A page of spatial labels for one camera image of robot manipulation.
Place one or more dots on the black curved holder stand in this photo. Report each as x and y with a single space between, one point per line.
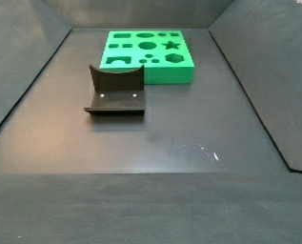
119 91

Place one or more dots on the green shape sorter block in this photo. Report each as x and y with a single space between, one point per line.
159 50

